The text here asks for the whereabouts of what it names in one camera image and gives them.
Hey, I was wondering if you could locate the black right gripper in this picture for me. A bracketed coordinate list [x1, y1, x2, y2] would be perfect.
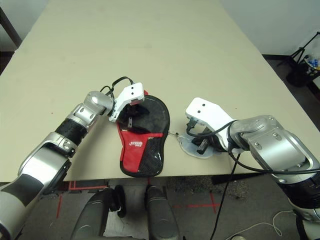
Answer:
[186, 118, 223, 155]

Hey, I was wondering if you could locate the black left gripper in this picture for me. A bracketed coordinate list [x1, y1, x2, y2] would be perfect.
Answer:
[121, 104, 151, 132]

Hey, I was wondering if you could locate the black red paddle case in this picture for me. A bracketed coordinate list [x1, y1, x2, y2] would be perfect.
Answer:
[116, 93, 172, 178]

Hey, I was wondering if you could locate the grey robot right leg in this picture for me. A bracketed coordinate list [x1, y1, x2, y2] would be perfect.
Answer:
[144, 184, 181, 240]

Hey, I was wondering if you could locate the grey robot leg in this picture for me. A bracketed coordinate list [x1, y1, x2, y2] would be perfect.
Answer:
[144, 184, 181, 240]
[69, 184, 127, 240]

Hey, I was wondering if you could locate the grey robot left leg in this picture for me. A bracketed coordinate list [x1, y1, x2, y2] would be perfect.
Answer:
[69, 184, 127, 240]

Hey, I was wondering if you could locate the black bin with bottles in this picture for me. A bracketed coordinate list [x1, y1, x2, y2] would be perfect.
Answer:
[286, 53, 320, 87]

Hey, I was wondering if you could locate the black tripod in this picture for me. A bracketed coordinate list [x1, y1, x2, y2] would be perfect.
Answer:
[277, 31, 320, 68]

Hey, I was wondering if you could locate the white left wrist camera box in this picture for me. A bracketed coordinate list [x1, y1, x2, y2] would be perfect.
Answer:
[108, 82, 147, 123]

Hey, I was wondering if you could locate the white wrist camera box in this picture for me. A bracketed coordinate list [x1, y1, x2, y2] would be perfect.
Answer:
[184, 97, 241, 153]
[108, 82, 147, 123]

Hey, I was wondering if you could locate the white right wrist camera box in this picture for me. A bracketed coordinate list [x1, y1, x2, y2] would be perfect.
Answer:
[184, 97, 241, 153]

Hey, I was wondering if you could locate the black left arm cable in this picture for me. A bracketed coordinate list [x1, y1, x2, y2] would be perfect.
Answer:
[99, 76, 135, 101]

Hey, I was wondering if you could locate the white floor cable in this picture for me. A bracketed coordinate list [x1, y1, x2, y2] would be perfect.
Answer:
[272, 209, 298, 236]

